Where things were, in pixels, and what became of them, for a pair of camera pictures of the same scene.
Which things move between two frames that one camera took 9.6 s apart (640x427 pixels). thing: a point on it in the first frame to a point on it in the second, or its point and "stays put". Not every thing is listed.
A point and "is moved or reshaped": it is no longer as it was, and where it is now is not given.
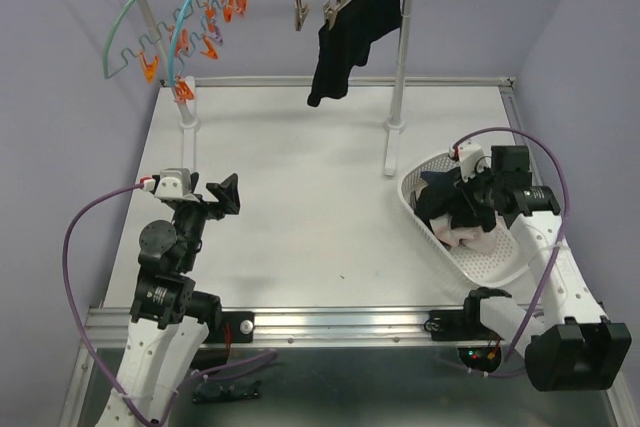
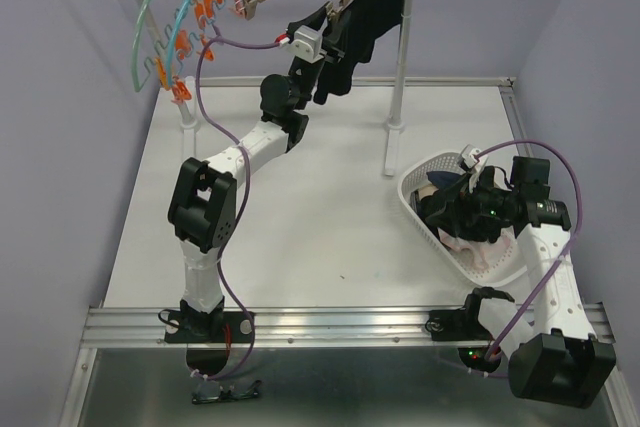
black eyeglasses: [216, 391] stays put
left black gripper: [228, 198] to [335, 43]
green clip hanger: [147, 51] is moved or reshaped
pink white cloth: [472, 238] is moved or reshaped
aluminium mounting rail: [292, 328] stays put
